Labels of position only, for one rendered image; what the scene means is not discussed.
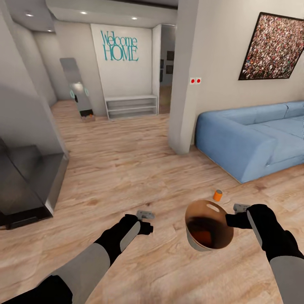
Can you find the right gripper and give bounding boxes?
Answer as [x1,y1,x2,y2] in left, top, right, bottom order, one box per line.
[225,212,252,229]

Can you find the can of soda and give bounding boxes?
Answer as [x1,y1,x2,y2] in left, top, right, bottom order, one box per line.
[213,190,223,201]
[190,231,214,247]

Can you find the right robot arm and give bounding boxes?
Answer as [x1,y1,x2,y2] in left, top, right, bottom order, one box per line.
[225,204,304,304]

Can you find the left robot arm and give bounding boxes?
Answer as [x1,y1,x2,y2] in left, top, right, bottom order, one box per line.
[2,210,155,304]

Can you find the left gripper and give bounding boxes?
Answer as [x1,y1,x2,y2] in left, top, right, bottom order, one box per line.
[138,220,153,235]

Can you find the trash can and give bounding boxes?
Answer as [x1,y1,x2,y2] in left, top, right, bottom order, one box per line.
[185,200,234,252]

